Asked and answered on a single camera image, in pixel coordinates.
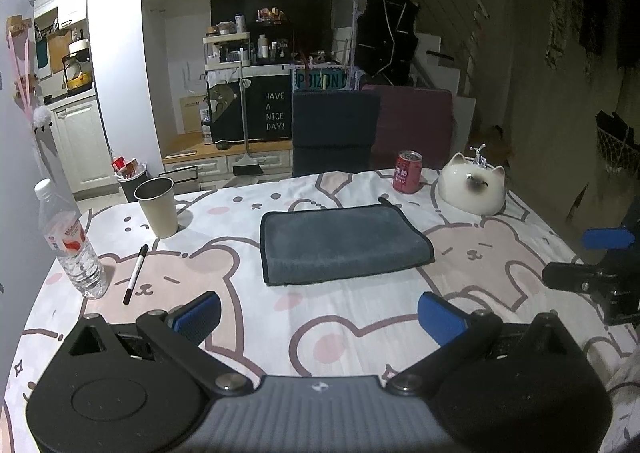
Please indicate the bear print tablecloth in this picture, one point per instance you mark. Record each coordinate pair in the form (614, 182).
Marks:
(320, 328)

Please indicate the white low drawer cabinet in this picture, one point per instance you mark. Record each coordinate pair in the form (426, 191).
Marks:
(227, 163)

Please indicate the brown paper bag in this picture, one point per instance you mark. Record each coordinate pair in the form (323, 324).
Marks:
(192, 114)

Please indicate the black jacket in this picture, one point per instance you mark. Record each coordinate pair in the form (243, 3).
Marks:
(387, 35)

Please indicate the white plush toy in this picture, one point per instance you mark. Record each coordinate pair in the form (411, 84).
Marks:
(41, 116)

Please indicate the red drink can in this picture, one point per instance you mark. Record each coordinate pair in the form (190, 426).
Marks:
(407, 173)

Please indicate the black marker pen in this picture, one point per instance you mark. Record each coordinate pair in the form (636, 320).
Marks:
(135, 274)

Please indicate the broom with dustpan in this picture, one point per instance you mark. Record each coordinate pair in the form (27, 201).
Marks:
(246, 133)

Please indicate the dark blue chair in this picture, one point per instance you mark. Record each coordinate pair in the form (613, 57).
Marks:
(332, 133)

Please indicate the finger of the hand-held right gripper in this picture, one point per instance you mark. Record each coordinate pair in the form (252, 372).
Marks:
(605, 238)
(570, 277)

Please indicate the beige paper cup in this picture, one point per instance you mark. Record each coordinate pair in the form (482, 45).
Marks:
(157, 208)

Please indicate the silver antler ornament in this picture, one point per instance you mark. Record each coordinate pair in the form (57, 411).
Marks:
(480, 156)

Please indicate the maroon chair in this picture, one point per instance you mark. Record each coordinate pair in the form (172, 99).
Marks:
(415, 125)

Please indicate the grey towel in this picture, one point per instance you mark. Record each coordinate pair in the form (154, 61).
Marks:
(340, 243)

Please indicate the white cat-shaped ceramic bowl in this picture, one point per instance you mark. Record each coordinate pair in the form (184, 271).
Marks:
(470, 188)

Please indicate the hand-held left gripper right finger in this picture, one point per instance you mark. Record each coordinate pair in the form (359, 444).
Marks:
(440, 324)

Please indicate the black curtain with white lettering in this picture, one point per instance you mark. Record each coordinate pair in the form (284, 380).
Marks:
(250, 108)

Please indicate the white storage shelf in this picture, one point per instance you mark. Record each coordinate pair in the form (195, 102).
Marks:
(227, 50)

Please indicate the hanging mesh basket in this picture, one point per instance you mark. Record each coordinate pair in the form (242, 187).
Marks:
(617, 143)

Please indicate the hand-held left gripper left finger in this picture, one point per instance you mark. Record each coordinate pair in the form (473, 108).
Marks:
(197, 315)

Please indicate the yellow cooking pot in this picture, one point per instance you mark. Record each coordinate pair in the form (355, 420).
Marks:
(80, 79)

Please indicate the clear plastic water bottle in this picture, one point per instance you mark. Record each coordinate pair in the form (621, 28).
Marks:
(72, 243)

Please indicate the teal storage box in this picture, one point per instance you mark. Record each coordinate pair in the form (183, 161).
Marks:
(320, 80)

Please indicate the black trash bin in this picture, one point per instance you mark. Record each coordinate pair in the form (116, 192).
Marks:
(131, 183)

